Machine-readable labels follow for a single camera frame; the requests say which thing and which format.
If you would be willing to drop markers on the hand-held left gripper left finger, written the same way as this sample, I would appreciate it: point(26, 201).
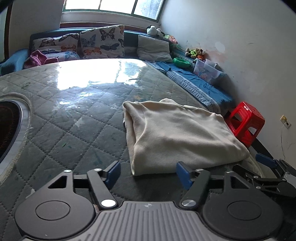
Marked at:
point(113, 170)

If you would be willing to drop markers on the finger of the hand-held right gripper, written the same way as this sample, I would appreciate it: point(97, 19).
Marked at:
point(259, 179)
point(266, 160)

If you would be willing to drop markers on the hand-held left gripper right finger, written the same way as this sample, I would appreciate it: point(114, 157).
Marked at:
point(183, 173)

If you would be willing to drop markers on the beige towel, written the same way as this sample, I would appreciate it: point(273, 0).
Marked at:
point(180, 134)

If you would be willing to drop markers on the red plastic stool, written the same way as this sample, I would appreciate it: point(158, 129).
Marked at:
point(245, 115)

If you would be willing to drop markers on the grey quilted table cover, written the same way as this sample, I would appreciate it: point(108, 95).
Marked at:
point(76, 115)

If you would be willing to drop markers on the blue patterned bed sheet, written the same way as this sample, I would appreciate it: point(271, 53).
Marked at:
point(201, 84)

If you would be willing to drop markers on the clear plastic storage box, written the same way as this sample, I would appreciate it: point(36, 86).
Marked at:
point(207, 70)

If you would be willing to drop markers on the green bowl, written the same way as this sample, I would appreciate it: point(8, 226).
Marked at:
point(181, 62)

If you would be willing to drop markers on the round inset induction cooker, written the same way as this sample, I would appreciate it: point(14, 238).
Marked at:
point(8, 125)

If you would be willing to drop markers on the brown plush toy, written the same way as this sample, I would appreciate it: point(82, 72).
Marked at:
point(196, 52)

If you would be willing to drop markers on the grey pillow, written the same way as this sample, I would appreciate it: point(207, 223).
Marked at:
point(153, 48)

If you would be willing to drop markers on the large butterfly print pillow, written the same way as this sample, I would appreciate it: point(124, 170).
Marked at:
point(101, 41)

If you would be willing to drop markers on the magenta cloth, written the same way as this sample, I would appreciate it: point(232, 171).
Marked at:
point(38, 59)

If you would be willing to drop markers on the pink green plush toy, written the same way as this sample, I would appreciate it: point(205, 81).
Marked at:
point(170, 39)

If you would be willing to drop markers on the small butterfly print pillow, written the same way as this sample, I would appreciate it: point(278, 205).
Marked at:
point(55, 42)

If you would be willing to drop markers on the panda plush toy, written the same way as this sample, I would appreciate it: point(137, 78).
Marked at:
point(153, 30)

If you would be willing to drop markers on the blue sofa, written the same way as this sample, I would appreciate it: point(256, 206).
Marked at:
point(11, 62)

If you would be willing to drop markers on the window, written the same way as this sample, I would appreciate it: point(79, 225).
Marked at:
point(104, 4)

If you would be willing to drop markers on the wall outlet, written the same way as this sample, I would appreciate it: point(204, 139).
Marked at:
point(285, 121)

